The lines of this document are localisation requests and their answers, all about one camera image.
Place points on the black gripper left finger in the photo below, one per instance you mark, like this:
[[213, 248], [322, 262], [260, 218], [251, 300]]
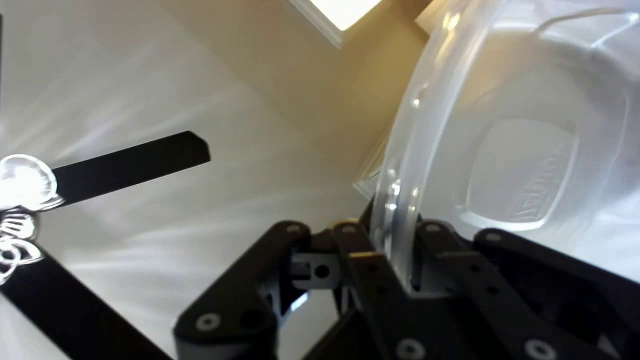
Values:
[[243, 312]]

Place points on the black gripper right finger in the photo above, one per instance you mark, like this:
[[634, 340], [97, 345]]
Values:
[[534, 300]]

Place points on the clear plastic bowl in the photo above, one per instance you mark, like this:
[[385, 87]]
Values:
[[520, 114]]

